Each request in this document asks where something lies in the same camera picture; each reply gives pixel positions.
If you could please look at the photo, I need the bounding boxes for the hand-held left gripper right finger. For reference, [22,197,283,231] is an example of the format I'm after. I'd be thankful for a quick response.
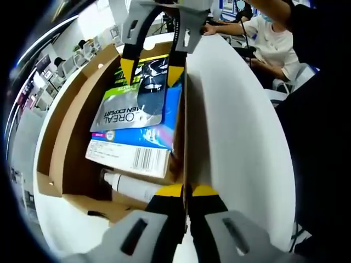
[189,185,305,263]

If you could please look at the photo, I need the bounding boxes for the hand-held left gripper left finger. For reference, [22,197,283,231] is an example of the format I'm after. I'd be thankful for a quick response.
[63,184,185,263]

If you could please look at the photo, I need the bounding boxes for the white tube with black cap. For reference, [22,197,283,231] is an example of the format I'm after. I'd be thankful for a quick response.
[100,168,165,204]

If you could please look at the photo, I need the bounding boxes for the blue soft tissue pack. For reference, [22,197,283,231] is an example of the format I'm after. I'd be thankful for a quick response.
[84,82,184,179]

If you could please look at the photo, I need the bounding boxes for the grey foil sachet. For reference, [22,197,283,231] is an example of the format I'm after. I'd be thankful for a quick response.
[89,54,170,133]

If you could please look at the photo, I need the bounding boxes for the brown cardboard shoe box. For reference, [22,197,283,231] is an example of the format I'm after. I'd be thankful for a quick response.
[35,41,193,230]

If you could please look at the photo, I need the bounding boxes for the white chair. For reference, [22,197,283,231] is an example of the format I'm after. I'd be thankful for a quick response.
[264,79,291,108]

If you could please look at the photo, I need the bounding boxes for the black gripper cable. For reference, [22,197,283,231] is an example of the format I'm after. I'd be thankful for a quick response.
[240,15,257,66]

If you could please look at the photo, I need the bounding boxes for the red wall screens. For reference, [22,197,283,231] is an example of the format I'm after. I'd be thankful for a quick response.
[16,79,38,112]

